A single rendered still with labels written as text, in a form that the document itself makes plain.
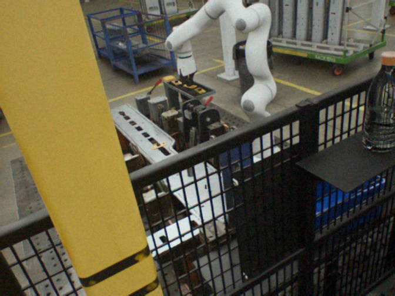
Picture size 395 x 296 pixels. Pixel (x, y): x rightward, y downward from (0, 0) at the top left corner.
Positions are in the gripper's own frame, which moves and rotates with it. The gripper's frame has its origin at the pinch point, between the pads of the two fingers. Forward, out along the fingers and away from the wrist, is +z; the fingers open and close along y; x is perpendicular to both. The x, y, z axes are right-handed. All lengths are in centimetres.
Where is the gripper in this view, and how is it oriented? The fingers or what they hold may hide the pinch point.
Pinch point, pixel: (189, 81)
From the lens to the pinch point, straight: 204.0
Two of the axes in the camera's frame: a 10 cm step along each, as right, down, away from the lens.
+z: 1.5, 8.6, 4.8
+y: -7.6, 4.1, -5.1
